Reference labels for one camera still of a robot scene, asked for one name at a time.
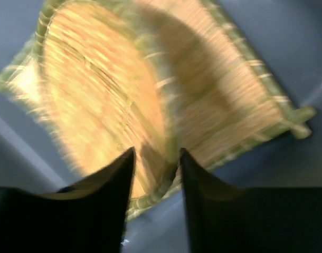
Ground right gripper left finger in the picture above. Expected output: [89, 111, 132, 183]
[0, 148, 136, 252]

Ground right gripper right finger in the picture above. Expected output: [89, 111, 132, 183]
[179, 148, 322, 252]

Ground square bamboo mat tray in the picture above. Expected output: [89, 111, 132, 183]
[0, 1, 315, 167]

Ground round yellow bamboo tray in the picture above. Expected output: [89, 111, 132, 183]
[35, 1, 178, 220]

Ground grey plastic bin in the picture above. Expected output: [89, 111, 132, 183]
[0, 1, 322, 252]

